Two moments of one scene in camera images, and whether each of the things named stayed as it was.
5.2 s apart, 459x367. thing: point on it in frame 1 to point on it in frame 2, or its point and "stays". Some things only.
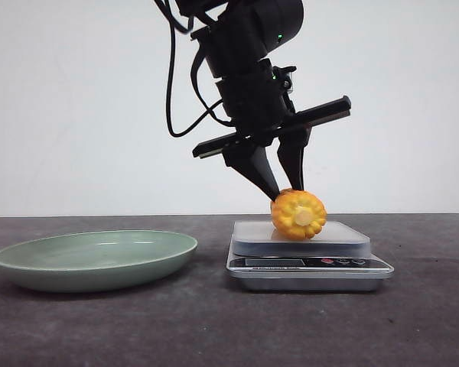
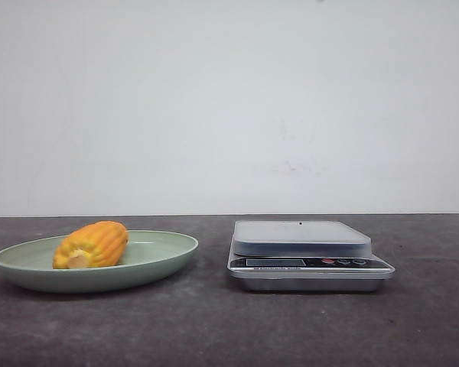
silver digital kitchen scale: x=337 y=258 stays
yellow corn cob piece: x=297 y=215 to x=97 y=244
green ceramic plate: x=95 y=261 stays
